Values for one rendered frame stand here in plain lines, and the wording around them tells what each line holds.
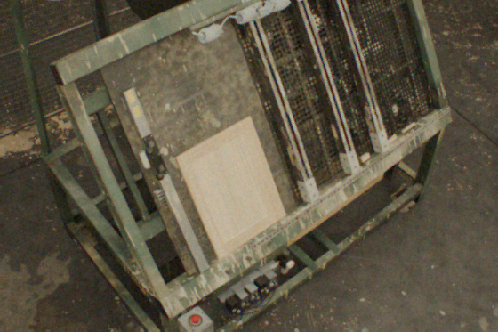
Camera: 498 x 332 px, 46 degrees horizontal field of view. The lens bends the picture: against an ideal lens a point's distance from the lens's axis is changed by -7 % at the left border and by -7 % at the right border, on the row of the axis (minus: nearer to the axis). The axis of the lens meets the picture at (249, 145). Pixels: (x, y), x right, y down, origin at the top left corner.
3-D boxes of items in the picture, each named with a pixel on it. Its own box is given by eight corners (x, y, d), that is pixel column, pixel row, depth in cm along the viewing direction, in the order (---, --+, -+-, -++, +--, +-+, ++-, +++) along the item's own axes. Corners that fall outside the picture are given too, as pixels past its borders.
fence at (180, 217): (196, 271, 300) (201, 273, 297) (120, 92, 269) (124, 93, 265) (205, 265, 302) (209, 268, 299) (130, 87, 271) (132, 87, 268)
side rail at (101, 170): (150, 293, 294) (160, 300, 284) (54, 85, 257) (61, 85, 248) (160, 287, 296) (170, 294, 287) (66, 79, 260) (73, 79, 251)
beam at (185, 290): (159, 312, 297) (169, 319, 288) (149, 294, 293) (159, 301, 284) (439, 119, 397) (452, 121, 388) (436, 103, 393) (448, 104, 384)
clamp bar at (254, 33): (301, 202, 330) (330, 211, 310) (224, -13, 291) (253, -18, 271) (314, 193, 335) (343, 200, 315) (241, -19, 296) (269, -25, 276)
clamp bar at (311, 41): (341, 174, 344) (372, 181, 325) (274, -32, 305) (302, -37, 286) (354, 166, 349) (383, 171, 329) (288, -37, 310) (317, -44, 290)
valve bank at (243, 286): (229, 333, 309) (228, 311, 292) (212, 314, 317) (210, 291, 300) (301, 281, 332) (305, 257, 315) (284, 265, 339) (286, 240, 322)
